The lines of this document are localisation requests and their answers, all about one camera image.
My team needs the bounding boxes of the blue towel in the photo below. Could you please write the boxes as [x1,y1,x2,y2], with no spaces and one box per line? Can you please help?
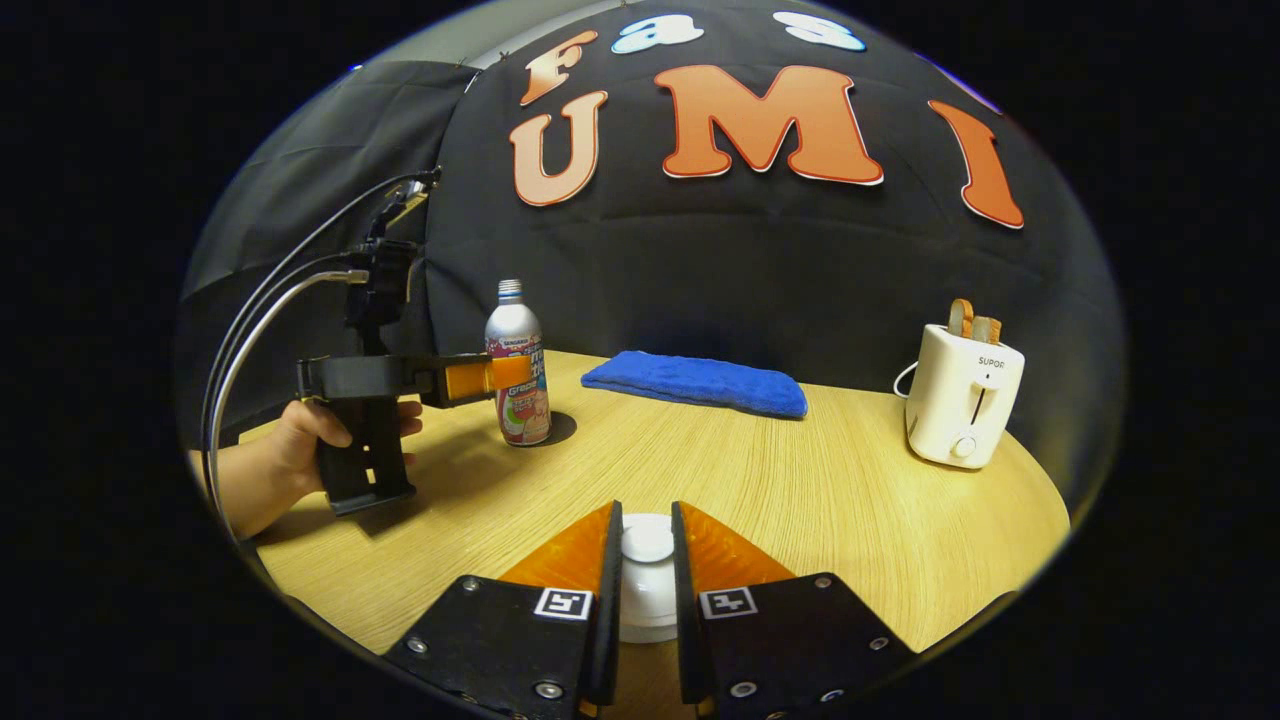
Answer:
[580,350,809,420]

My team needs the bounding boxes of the black cable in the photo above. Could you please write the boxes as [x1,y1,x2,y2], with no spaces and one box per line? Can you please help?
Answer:
[202,250,373,461]
[200,168,443,451]

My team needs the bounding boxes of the white toaster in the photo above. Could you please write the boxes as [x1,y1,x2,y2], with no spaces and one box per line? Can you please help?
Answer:
[905,323,1026,471]

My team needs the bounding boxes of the black backdrop cloth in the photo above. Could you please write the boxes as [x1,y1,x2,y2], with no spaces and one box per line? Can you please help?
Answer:
[178,0,1126,521]

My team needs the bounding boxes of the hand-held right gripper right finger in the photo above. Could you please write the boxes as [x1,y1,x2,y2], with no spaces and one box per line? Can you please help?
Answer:
[670,500,916,720]

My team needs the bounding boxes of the silver water bottle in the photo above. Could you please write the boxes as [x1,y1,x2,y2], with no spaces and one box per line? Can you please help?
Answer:
[484,279,552,447]

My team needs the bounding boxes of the grey cable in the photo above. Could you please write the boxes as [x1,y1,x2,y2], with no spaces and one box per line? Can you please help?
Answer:
[205,268,371,516]

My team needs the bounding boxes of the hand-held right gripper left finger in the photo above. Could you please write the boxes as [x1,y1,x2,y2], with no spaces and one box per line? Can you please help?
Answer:
[383,500,626,720]

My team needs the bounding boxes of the dark round coaster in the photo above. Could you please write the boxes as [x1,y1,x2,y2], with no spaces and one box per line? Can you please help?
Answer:
[520,410,578,448]

